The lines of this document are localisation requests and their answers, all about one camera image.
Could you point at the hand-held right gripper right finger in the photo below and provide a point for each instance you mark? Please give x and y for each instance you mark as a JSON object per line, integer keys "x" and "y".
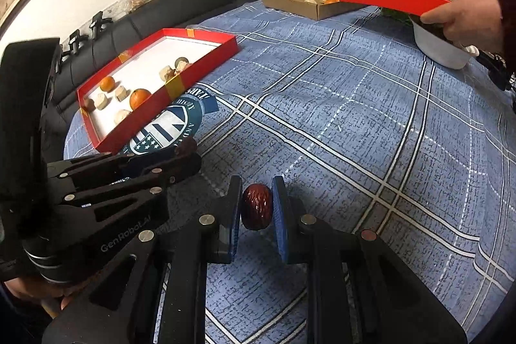
{"x": 279, "y": 231}

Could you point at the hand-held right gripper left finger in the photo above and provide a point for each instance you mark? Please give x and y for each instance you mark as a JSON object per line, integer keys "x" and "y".
{"x": 236, "y": 239}

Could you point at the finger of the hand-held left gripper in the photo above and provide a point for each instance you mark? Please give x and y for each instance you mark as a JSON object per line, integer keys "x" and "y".
{"x": 100, "y": 166}
{"x": 161, "y": 176}

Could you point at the red date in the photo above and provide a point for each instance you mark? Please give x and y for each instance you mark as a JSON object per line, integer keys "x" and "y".
{"x": 186, "y": 146}
{"x": 257, "y": 209}

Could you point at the brown longan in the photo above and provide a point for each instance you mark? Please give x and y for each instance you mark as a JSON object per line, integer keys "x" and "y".
{"x": 89, "y": 104}
{"x": 180, "y": 61}

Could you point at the red box with yellow tape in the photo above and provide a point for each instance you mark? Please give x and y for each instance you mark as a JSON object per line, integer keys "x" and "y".
{"x": 161, "y": 50}

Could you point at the person's left hand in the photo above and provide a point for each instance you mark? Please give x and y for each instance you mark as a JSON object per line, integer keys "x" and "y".
{"x": 60, "y": 297}

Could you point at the black leather sofa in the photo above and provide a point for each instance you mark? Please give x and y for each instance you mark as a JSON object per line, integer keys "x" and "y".
{"x": 181, "y": 1}

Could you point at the brown cardboard box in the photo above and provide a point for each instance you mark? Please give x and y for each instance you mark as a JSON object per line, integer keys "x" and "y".
{"x": 290, "y": 4}

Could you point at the white bowl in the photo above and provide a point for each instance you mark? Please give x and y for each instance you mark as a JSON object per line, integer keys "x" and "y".
{"x": 439, "y": 50}

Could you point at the black power adapter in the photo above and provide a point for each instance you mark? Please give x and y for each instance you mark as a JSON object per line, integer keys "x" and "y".
{"x": 496, "y": 70}

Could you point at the black wall plug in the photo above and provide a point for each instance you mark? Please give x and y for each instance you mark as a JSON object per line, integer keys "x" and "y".
{"x": 98, "y": 23}
{"x": 76, "y": 41}

